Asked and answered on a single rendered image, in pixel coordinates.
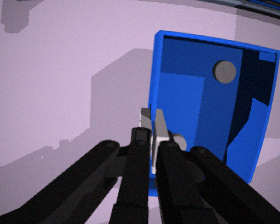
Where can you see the grey steel disc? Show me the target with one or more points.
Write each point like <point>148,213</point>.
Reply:
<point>224,71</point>
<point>180,140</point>

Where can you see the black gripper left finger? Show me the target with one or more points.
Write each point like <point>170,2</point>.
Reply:
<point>75,194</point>

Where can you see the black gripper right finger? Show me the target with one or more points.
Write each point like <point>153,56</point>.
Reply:
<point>234,201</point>

